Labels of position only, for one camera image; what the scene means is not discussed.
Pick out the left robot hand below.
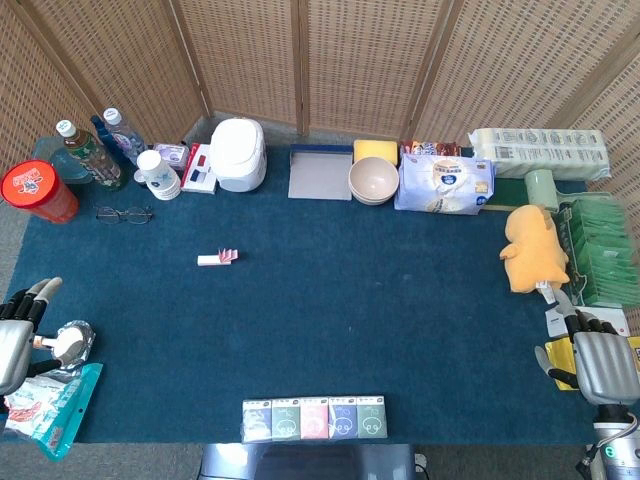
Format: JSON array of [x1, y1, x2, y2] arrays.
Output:
[[0, 276, 67, 397]]

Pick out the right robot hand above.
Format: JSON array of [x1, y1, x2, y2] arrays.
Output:
[[533, 288, 640, 407]]

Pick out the pink paper booklet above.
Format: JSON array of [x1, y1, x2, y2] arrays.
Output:
[[196, 247, 242, 268]]

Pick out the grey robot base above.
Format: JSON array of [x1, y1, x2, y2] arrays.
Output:
[[199, 442, 418, 480]]

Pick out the yellow food package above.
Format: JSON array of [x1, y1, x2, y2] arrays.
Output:
[[543, 335, 640, 392]]

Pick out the white box red print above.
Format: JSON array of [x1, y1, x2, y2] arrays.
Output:
[[544, 305, 632, 338]]

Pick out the silver foil cup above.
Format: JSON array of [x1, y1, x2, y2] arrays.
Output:
[[32, 319, 97, 373]]

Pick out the teal snack bag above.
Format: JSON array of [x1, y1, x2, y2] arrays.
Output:
[[0, 362, 105, 462]]

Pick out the green box of sachets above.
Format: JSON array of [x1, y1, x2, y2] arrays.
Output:
[[553, 192, 629, 309]]

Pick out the yellow plush toy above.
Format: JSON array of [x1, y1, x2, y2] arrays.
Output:
[[499, 204, 572, 304]]

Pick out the red canister orange lid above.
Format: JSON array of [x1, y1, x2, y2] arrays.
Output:
[[0, 159, 81, 225]]

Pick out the thin-framed eyeglasses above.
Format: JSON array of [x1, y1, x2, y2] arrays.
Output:
[[94, 205, 155, 227]]

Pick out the clear plastic container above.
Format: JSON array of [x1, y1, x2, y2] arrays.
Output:
[[31, 137, 94, 185]]

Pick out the green scouring sponge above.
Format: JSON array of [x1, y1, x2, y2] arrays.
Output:
[[481, 176, 532, 213]]

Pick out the green tea bottle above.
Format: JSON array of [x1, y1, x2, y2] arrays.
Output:
[[54, 119, 127, 192]]

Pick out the long white paper pack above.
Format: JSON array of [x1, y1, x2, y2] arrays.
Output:
[[467, 127, 613, 182]]

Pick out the stack of paper cups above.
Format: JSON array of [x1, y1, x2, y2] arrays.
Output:
[[135, 149, 183, 202]]

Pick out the green tissue packet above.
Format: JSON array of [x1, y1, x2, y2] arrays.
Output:
[[270, 398, 303, 443], [355, 395, 389, 440]]

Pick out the clear water bottle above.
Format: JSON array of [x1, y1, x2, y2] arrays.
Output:
[[102, 106, 149, 169]]

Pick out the blue white tissue bag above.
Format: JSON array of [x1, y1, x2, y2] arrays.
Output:
[[393, 153, 498, 217]]

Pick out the small purple box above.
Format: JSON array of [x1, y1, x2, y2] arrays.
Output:
[[151, 142, 192, 172]]

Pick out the blue tissue packet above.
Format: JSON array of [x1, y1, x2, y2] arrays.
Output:
[[327, 396, 360, 441], [241, 398, 274, 444]]

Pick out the red white blue box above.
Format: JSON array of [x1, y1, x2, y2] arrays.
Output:
[[179, 142, 220, 195]]

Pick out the red brown snack packet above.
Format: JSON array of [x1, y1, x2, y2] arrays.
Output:
[[398, 139, 463, 159]]

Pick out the beige bowl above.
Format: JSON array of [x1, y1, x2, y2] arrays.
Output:
[[351, 193, 396, 207], [348, 156, 401, 203]]

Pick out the blue carpet mat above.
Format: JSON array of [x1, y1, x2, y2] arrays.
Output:
[[0, 143, 632, 446]]

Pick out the pink tissue packet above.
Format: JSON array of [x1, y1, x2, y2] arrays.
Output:
[[299, 397, 331, 442]]

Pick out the white rice cooker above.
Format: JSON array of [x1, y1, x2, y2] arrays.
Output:
[[207, 117, 268, 194]]

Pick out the yellow sponge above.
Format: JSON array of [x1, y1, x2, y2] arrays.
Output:
[[352, 139, 400, 167]]

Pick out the grey tray blue rim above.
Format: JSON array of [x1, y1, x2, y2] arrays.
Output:
[[287, 144, 355, 202]]

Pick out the wicker folding screen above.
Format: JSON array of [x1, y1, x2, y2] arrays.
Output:
[[0, 0, 640, 341]]

